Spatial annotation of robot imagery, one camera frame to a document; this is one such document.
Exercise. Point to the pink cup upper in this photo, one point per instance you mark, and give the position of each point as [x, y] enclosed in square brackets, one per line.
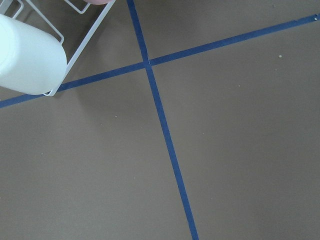
[97, 2]

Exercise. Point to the white cup right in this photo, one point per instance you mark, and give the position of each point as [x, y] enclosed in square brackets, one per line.
[31, 61]

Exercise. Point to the white wire cup rack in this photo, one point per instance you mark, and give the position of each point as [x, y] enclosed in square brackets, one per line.
[5, 4]

